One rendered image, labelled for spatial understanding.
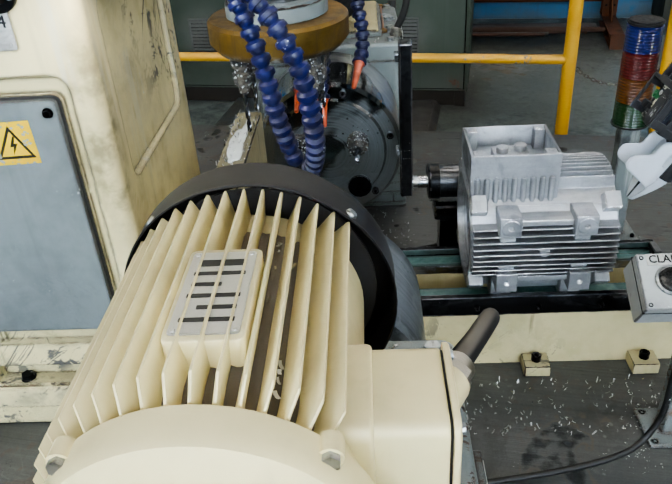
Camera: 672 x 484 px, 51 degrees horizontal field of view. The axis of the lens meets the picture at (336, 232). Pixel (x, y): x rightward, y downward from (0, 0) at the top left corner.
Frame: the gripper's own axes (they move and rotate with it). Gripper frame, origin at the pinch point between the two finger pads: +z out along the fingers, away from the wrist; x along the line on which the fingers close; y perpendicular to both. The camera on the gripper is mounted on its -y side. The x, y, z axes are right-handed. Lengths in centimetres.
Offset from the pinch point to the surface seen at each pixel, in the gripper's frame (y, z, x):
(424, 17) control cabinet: -24, 51, -307
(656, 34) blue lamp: -4.7, -15.7, -33.2
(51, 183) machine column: 69, 27, 13
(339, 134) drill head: 34.9, 21.7, -26.6
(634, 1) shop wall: -193, -1, -471
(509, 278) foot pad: 9.5, 18.0, 3.7
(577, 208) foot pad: 6.7, 5.3, 1.6
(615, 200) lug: 2.7, 2.1, 1.2
